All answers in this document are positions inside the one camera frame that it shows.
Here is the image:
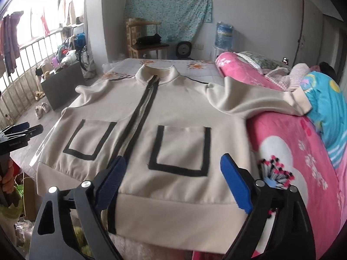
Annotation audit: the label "beige zip jacket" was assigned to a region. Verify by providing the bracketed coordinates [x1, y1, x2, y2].
[36, 66, 312, 254]

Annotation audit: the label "black clothes on chair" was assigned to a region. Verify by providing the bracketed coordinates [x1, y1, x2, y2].
[135, 34, 162, 47]

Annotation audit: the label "left hand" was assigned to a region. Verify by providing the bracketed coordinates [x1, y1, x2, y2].
[1, 158, 14, 194]

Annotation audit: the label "white shoe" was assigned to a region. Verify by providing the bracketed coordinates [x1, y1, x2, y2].
[41, 102, 51, 113]
[35, 106, 44, 120]

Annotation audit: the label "brown paper bag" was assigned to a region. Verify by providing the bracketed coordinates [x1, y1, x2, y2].
[23, 176, 37, 222]

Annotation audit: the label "green paper bag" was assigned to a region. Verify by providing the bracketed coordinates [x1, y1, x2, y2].
[1, 184, 23, 220]

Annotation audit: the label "dark grey cabinet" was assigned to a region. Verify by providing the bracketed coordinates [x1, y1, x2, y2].
[41, 62, 86, 110]

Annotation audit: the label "pink floral blanket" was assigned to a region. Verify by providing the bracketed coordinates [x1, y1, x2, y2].
[190, 52, 347, 260]

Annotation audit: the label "person in blue pajamas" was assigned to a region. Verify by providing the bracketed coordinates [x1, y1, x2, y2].
[300, 62, 346, 169]

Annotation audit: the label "wooden chair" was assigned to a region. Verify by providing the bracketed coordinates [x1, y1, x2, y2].
[126, 18, 169, 59]

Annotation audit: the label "pink checkered cloth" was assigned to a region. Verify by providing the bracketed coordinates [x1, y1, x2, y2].
[265, 63, 311, 92]

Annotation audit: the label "black round fan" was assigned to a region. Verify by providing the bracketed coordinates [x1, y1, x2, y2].
[175, 41, 192, 60]

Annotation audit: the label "floral pillow with lace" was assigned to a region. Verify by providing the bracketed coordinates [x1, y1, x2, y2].
[236, 51, 291, 70]

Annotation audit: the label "plaid bed sheet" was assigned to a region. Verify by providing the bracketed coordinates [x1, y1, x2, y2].
[29, 57, 226, 169]

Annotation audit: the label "brown door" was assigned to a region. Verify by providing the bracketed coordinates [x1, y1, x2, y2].
[293, 0, 323, 66]

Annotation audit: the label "white water dispenser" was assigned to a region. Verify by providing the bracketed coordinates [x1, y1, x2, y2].
[211, 45, 233, 62]

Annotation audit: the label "blue water bottle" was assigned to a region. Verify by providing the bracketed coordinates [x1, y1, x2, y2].
[215, 22, 234, 50]

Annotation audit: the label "teal floral wall cloth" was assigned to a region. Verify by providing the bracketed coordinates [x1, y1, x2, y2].
[124, 0, 212, 44]

